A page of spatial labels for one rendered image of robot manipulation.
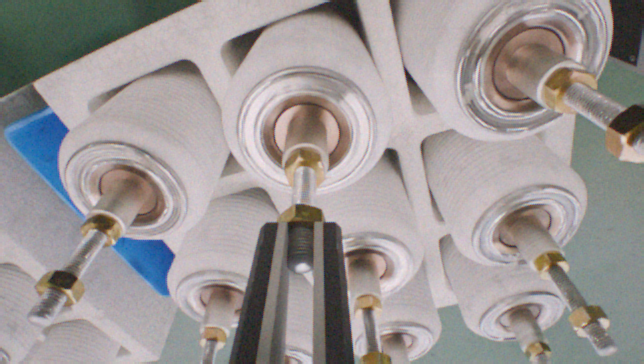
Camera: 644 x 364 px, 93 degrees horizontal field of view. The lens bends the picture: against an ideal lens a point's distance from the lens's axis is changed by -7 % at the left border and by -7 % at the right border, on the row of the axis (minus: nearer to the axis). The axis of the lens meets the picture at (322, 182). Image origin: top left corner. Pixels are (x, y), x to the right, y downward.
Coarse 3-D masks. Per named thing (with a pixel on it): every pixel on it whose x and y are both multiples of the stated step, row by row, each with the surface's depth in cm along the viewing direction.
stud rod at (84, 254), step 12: (84, 240) 16; (96, 240) 17; (84, 252) 16; (96, 252) 16; (72, 264) 15; (84, 264) 16; (48, 300) 13; (60, 300) 14; (36, 312) 13; (48, 312) 13; (36, 324) 13; (48, 324) 13
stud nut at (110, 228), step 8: (96, 216) 17; (104, 216) 17; (88, 224) 17; (96, 224) 17; (104, 224) 17; (112, 224) 17; (104, 232) 17; (112, 232) 17; (120, 232) 18; (112, 240) 17
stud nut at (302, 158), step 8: (296, 152) 15; (304, 152) 15; (312, 152) 15; (288, 160) 15; (296, 160) 14; (304, 160) 14; (312, 160) 14; (320, 160) 15; (288, 168) 15; (296, 168) 15; (312, 168) 15; (320, 168) 15; (288, 176) 15; (320, 176) 15; (320, 184) 15
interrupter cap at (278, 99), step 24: (288, 72) 16; (312, 72) 16; (336, 72) 16; (264, 96) 16; (288, 96) 16; (312, 96) 17; (336, 96) 16; (360, 96) 16; (240, 120) 17; (264, 120) 17; (288, 120) 18; (336, 120) 17; (360, 120) 17; (240, 144) 18; (264, 144) 18; (336, 144) 18; (360, 144) 18; (264, 168) 19; (336, 168) 19; (360, 168) 19
